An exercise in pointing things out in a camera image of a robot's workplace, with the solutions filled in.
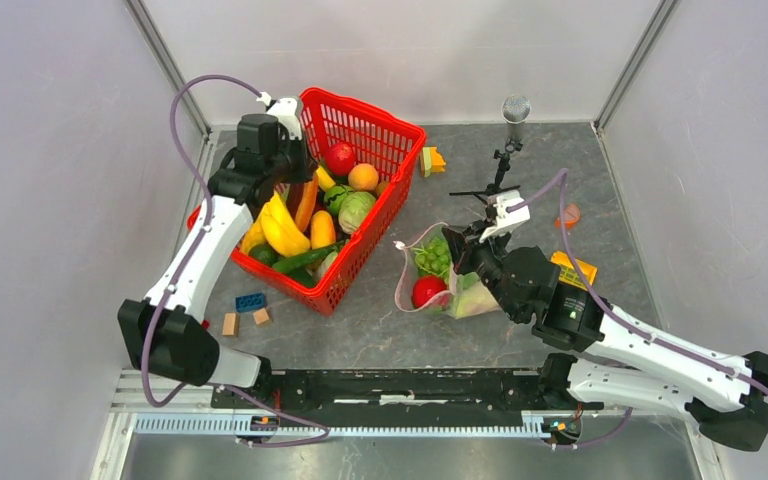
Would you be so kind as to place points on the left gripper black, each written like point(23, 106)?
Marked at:
point(308, 166)

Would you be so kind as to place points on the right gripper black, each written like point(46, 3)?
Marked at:
point(465, 246)

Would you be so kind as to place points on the green grapes toy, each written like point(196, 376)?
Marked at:
point(432, 257)

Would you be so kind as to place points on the clear zip top bag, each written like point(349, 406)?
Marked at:
point(410, 274)

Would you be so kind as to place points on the napa cabbage toy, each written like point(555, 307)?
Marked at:
point(471, 297)

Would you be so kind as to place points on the small red apple toy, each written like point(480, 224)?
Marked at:
point(430, 290)

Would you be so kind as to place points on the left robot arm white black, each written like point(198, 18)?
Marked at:
point(162, 332)

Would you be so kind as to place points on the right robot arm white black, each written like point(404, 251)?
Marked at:
point(605, 355)

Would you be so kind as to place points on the orange carrot toy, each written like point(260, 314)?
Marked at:
point(306, 203)

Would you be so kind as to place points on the red plastic basket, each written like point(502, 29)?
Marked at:
point(388, 143)

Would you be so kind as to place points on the yellow banana bunch toy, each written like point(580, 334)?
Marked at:
point(280, 230)

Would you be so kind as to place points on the orange peach toy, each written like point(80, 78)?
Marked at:
point(364, 177)

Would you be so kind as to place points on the yellow mango toy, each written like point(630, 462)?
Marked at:
point(322, 230)

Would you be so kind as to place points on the round green cabbage toy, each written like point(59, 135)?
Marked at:
point(354, 210)

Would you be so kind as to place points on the orange slice toy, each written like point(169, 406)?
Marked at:
point(569, 217)

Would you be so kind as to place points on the blue toy brick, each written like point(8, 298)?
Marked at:
point(250, 302)

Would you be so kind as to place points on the microphone on black tripod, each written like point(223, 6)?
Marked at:
point(515, 111)

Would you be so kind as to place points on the wooden block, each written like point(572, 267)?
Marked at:
point(261, 317)
point(230, 325)

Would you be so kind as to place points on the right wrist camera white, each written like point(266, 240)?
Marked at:
point(508, 211)

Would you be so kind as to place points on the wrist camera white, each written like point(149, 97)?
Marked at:
point(508, 211)
point(287, 110)

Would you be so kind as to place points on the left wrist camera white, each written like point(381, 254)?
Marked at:
point(287, 110)

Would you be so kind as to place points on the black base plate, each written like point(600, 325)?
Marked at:
point(480, 397)

